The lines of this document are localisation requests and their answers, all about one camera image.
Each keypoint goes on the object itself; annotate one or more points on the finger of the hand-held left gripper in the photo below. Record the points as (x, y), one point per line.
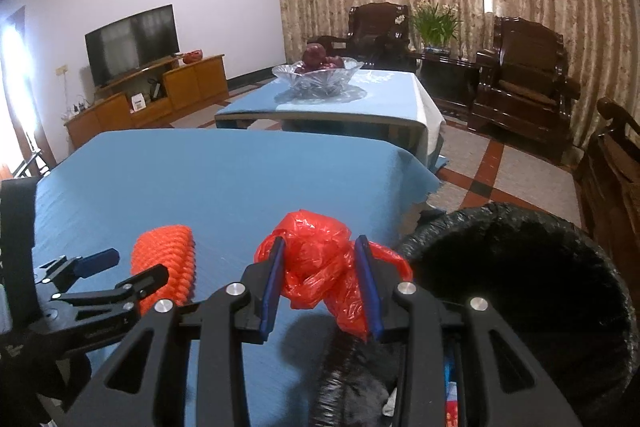
(100, 259)
(145, 282)

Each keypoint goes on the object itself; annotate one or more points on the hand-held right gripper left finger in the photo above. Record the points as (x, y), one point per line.
(272, 292)

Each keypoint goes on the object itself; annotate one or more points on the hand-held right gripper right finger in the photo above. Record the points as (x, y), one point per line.
(370, 292)

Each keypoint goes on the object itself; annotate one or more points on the orange foam net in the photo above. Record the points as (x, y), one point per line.
(165, 252)

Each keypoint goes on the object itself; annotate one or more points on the red plastic bag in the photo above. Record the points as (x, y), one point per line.
(315, 247)

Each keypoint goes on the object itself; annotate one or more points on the bin with black bag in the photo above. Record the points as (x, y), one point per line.
(525, 282)

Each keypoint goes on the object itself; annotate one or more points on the small white box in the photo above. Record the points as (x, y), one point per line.
(138, 102)

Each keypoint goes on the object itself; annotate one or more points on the small black device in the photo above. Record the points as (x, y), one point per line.
(155, 89)

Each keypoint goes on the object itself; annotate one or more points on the wooden television cabinet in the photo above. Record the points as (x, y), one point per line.
(195, 79)

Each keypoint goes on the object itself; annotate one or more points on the glass fruit bowl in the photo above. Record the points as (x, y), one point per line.
(320, 81)

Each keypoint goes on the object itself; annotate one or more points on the black television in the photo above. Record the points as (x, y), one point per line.
(130, 42)

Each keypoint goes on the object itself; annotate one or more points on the small red basket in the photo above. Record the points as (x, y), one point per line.
(192, 56)

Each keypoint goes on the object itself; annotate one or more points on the black side table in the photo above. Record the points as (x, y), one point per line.
(447, 77)

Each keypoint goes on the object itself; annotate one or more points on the red apples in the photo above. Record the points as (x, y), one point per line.
(315, 54)

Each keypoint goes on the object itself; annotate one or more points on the dark wooden armchair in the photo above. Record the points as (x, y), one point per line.
(380, 22)
(520, 72)

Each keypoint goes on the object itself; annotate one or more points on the dark wooden chair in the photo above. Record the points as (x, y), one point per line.
(615, 167)

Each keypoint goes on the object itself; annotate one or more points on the potted green plant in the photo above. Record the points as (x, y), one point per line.
(435, 24)

